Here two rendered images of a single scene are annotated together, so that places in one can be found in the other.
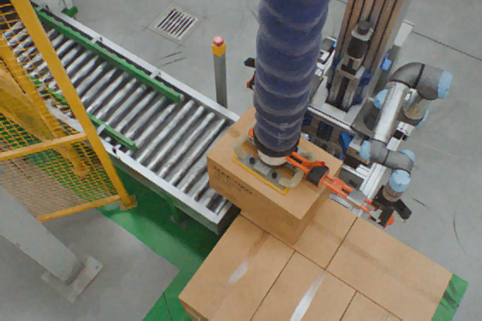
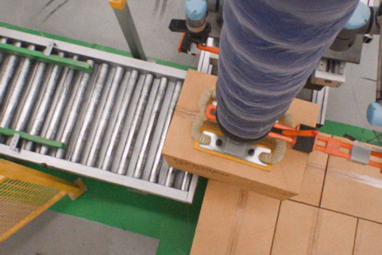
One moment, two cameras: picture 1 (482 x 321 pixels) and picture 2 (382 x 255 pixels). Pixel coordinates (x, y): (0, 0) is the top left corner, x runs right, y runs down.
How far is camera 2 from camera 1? 0.93 m
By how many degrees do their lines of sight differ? 16
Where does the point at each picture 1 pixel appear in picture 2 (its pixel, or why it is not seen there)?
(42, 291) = not seen: outside the picture
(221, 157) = (180, 148)
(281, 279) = (279, 234)
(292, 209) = (285, 184)
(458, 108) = not seen: outside the picture
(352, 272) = (347, 199)
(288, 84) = (283, 95)
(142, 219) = (98, 200)
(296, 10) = (318, 31)
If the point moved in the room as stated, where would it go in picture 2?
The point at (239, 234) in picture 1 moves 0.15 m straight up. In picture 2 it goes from (218, 202) to (218, 200)
